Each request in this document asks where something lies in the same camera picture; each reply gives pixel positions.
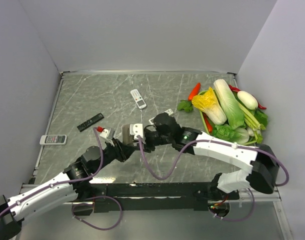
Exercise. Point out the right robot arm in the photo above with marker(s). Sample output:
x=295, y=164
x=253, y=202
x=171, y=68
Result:
x=258, y=166

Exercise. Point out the yellow napa cabbage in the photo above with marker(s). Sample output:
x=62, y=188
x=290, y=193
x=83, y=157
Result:
x=209, y=104

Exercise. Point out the white remote far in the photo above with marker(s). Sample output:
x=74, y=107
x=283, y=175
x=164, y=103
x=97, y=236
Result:
x=141, y=104

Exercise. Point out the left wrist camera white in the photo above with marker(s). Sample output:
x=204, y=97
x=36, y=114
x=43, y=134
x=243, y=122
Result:
x=106, y=134

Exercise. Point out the orange carrot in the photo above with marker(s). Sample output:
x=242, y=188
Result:
x=194, y=91

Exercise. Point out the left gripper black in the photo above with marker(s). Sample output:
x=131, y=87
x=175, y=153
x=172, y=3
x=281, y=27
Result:
x=123, y=151

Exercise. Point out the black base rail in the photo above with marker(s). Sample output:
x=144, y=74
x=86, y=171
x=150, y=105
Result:
x=155, y=196

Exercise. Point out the green napa cabbage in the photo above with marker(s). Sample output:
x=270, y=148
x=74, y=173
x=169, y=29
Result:
x=229, y=104

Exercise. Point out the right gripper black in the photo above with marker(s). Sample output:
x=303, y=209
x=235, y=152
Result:
x=148, y=148

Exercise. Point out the white remote middle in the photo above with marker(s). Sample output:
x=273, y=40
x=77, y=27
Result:
x=169, y=111

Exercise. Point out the celery stalks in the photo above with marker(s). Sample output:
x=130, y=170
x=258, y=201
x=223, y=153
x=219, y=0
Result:
x=250, y=119

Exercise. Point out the white remote with blue button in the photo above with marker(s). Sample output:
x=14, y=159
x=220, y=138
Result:
x=127, y=138

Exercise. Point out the green lettuce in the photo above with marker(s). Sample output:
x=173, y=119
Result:
x=225, y=132

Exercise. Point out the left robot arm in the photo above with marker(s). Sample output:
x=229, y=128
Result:
x=70, y=185

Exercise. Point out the bok choy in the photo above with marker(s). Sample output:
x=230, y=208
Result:
x=246, y=136

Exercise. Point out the red pepper in tray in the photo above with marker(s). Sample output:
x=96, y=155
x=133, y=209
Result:
x=207, y=123

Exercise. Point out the black remote control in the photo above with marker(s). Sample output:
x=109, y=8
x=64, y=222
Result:
x=88, y=123

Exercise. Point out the white grey remote left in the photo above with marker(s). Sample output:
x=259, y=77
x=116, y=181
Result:
x=53, y=140

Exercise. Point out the green plastic tray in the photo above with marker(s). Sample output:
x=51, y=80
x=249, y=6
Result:
x=215, y=122

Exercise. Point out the white eggplant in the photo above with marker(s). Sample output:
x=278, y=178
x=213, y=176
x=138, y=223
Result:
x=248, y=100

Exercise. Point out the green leaf by carrot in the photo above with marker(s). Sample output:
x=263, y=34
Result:
x=185, y=105

